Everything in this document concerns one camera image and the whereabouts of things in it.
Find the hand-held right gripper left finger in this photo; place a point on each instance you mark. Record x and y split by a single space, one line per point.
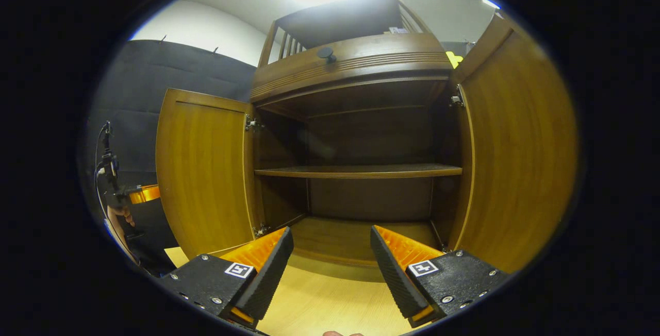
270 269

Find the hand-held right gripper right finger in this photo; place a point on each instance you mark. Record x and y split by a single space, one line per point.
394 274

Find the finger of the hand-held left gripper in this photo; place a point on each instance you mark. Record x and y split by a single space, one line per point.
144 194

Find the wooden cabinet door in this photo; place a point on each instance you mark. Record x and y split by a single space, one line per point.
206 171
521 150

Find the brown wooden shoe cabinet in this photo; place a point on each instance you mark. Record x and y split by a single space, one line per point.
361 135

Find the wooden inner shelf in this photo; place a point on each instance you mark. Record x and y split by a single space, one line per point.
361 171

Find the brown ribbed drawer front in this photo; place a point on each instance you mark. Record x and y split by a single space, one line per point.
371 60

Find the black round knob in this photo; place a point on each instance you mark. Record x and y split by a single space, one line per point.
326 55

